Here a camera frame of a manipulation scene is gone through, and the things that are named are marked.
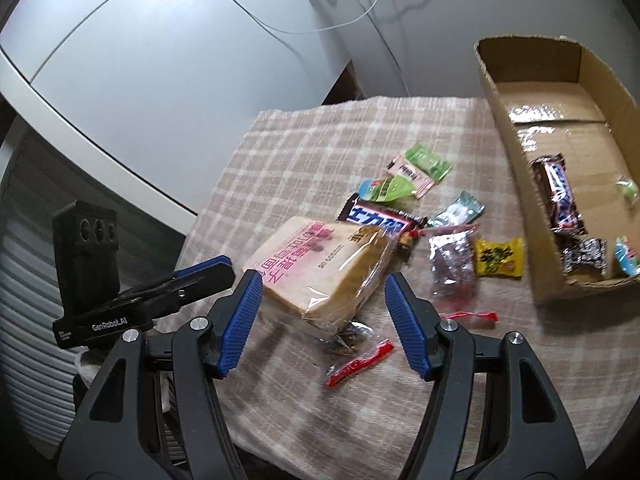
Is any grey ribbed panel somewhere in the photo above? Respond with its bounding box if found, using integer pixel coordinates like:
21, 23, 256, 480
0, 150, 196, 441

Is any dark blue chocolate bar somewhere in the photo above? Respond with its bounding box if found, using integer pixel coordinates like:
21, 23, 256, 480
336, 193, 428, 241
530, 154, 587, 236

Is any dark brown white-print packet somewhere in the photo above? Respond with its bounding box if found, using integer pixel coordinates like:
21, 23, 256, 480
559, 237, 608, 277

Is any light green snack packet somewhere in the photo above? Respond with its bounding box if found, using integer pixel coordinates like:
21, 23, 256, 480
402, 143, 453, 183

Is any small brown wrapped candy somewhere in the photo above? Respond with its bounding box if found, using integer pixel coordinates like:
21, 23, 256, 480
397, 229, 426, 261

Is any clear packet with dark snack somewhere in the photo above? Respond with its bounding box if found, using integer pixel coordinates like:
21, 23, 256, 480
312, 317, 381, 358

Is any red stick wrapper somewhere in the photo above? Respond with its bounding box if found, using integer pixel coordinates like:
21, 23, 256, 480
325, 339, 396, 388
439, 310, 500, 328

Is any green jelly packet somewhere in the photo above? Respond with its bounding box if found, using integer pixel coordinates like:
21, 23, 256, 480
357, 175, 420, 202

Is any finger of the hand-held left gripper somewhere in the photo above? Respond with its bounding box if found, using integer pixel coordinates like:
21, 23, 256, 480
117, 266, 237, 318
162, 255, 234, 286

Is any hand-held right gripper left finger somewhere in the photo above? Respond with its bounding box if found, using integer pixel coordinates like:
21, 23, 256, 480
52, 269, 264, 480

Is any teal snack packet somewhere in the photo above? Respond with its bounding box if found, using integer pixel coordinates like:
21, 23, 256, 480
427, 191, 486, 229

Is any bread loaf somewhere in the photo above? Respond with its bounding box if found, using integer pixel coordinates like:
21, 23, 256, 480
242, 216, 401, 333

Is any beige plaid blanket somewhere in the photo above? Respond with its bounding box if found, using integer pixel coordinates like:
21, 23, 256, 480
75, 94, 640, 480

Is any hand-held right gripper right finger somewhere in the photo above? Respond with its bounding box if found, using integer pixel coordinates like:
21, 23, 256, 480
384, 273, 587, 480

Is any pink snack packet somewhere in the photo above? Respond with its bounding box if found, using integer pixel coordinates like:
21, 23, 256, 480
386, 155, 435, 200

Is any white cable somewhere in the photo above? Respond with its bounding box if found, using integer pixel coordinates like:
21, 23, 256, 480
182, 0, 412, 97

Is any blue green jelly cup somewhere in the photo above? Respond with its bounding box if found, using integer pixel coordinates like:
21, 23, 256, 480
614, 236, 640, 276

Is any clear packet with red snacks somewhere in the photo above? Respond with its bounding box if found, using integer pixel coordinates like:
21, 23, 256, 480
427, 225, 480, 306

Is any yellow candy packet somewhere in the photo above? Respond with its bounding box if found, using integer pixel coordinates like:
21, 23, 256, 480
472, 237, 526, 278

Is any cardboard box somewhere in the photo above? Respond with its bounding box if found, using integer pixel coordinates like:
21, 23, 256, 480
473, 35, 640, 305

